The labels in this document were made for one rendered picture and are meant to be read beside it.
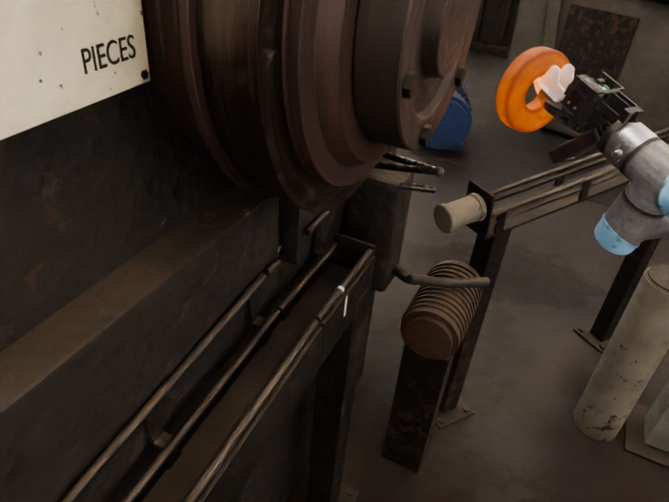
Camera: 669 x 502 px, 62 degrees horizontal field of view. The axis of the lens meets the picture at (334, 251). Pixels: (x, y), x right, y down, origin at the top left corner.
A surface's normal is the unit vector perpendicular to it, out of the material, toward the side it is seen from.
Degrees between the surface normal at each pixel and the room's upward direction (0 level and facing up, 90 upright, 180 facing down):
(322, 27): 86
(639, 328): 90
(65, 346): 0
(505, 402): 0
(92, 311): 0
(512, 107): 88
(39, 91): 90
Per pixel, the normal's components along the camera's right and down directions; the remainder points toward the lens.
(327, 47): 0.01, 0.60
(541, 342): 0.07, -0.81
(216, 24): -0.43, 0.45
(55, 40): 0.90, 0.31
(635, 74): -0.64, 0.41
